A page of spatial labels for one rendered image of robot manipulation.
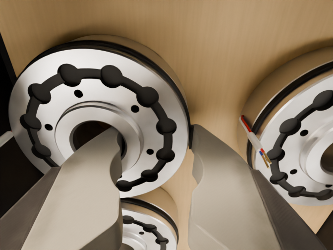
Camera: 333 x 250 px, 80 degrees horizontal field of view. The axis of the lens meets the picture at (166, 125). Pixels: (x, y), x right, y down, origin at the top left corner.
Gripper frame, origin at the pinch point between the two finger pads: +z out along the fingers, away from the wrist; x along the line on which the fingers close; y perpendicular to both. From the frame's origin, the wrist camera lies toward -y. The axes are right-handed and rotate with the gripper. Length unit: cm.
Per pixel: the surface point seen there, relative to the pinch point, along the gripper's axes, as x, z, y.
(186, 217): 2.8, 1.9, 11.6
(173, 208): 1.4, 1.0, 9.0
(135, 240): -1.7, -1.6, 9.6
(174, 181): 1.4, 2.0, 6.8
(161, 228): 0.3, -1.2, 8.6
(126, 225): -2.4, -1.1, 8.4
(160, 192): 0.2, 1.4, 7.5
